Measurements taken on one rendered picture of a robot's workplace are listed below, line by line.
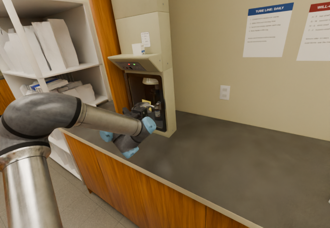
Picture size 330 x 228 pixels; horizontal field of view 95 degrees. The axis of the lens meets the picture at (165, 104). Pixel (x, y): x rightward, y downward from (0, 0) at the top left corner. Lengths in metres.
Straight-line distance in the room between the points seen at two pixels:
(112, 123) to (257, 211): 0.65
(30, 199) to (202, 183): 0.64
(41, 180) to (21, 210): 0.06
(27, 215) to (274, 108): 1.27
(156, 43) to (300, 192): 0.96
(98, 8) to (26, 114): 0.78
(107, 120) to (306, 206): 0.83
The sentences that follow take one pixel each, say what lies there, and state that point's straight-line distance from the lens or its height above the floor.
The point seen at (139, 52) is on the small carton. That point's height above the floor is 1.53.
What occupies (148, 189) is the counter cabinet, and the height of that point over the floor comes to 0.72.
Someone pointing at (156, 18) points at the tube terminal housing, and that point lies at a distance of 0.89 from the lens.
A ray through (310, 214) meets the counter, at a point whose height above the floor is 0.94.
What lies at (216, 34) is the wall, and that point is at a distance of 1.20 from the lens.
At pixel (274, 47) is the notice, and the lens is 1.16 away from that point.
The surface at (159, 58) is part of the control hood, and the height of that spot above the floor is 1.49.
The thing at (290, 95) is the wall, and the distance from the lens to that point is 1.24.
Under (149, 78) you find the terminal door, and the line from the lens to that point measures 0.96.
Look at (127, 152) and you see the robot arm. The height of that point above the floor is 1.13.
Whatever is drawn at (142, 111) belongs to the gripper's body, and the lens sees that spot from 0.85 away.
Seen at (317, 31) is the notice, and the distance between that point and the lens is 1.17.
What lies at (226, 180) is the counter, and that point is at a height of 0.94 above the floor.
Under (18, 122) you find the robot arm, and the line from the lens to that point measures 0.50.
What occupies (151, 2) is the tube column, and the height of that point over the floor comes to 1.75.
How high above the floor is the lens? 1.60
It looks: 24 degrees down
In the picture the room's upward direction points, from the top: 5 degrees counter-clockwise
